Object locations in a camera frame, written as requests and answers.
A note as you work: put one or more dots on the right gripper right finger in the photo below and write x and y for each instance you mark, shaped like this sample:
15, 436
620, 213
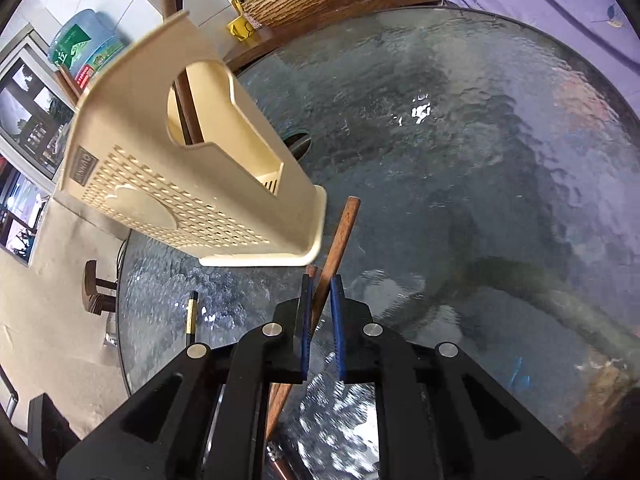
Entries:
337, 297

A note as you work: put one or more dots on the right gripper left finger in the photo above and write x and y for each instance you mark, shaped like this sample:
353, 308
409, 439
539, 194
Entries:
304, 326

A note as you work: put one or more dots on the black gold-banded chopstick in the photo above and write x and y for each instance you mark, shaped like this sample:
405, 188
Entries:
191, 315

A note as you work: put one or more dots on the beige perforated utensil holder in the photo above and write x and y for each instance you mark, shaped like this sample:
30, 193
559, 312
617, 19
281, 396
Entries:
238, 198

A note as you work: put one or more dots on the brown wooden stool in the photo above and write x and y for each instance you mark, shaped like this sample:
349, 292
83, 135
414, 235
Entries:
97, 294

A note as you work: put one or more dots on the yellow mug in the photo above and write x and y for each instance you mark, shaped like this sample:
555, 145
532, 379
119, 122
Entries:
240, 27

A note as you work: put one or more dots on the dark wooden side table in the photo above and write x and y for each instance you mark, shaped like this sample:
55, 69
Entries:
268, 39

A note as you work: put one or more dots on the blue water jug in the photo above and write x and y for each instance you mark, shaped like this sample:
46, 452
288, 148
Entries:
84, 45

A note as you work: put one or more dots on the purple floral cloth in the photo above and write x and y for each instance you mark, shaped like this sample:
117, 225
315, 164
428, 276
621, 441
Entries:
598, 30

